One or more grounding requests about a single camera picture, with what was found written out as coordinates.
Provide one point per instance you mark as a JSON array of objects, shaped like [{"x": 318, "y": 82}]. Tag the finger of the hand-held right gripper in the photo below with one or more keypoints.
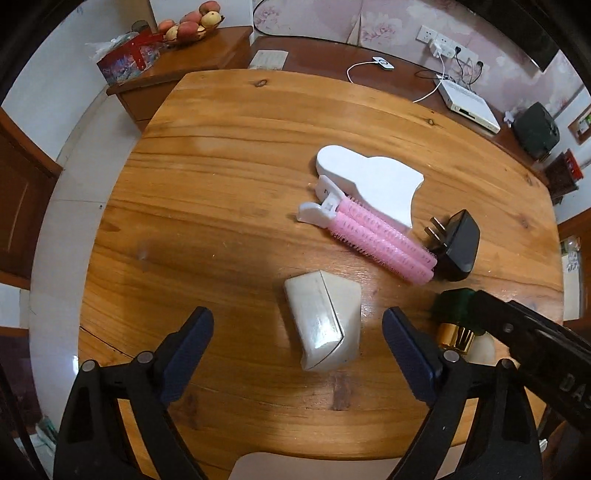
[{"x": 508, "y": 323}]

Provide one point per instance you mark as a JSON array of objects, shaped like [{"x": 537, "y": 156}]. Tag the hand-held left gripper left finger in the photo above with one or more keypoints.
[{"x": 189, "y": 355}]

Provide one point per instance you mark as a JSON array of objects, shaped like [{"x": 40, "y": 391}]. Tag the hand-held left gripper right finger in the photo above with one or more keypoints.
[{"x": 411, "y": 355}]

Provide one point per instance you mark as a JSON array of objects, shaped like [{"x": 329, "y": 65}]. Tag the green bottle with gold cap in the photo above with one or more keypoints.
[{"x": 455, "y": 309}]

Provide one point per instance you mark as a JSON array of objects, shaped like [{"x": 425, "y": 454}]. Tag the beige plastic case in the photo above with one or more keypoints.
[{"x": 318, "y": 318}]

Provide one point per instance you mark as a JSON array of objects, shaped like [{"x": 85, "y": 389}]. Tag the black power adapter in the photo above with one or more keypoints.
[{"x": 457, "y": 244}]

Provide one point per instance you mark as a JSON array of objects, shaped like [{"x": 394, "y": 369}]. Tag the pink hair roller clip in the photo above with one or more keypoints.
[{"x": 383, "y": 235}]

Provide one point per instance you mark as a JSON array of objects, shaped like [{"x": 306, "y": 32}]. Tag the dark container with red lid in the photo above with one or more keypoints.
[{"x": 561, "y": 175}]

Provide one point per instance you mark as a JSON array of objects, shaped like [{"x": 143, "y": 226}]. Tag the white flat plastic holder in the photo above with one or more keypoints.
[{"x": 369, "y": 180}]

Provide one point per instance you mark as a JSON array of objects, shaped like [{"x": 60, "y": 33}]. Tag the dark green air fryer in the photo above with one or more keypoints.
[{"x": 538, "y": 129}]

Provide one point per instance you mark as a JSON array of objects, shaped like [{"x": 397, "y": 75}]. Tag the small white figure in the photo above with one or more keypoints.
[{"x": 510, "y": 117}]

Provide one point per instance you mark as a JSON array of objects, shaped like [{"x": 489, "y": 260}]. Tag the wooden door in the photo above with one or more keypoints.
[{"x": 23, "y": 207}]

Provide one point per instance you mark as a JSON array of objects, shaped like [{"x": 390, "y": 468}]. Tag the white set-top box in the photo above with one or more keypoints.
[{"x": 468, "y": 104}]

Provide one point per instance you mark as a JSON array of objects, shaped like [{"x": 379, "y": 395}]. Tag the black flat screen television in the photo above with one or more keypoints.
[{"x": 531, "y": 32}]

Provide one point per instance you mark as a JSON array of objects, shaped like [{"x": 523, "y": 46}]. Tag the red patterned box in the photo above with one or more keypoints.
[{"x": 131, "y": 60}]

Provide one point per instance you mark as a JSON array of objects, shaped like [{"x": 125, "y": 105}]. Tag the white paper sheet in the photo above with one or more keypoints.
[{"x": 268, "y": 60}]

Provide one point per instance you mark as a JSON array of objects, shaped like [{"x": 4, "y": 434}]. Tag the wooden television cabinet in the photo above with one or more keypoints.
[{"x": 323, "y": 55}]

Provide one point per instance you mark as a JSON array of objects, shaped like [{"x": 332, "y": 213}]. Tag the dark fruit bowl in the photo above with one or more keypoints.
[{"x": 203, "y": 38}]

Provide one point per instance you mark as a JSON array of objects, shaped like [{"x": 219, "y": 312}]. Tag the clear plastic bag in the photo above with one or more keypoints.
[{"x": 108, "y": 46}]

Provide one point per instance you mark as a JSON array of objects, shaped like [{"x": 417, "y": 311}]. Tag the bowl of fruit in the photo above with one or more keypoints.
[{"x": 191, "y": 21}]

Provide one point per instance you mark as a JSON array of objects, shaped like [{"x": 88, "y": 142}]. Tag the white wall socket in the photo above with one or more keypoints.
[
  {"x": 427, "y": 33},
  {"x": 475, "y": 62}
]

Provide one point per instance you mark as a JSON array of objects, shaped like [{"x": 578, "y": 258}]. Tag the white wall charger plug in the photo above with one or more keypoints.
[{"x": 436, "y": 48}]

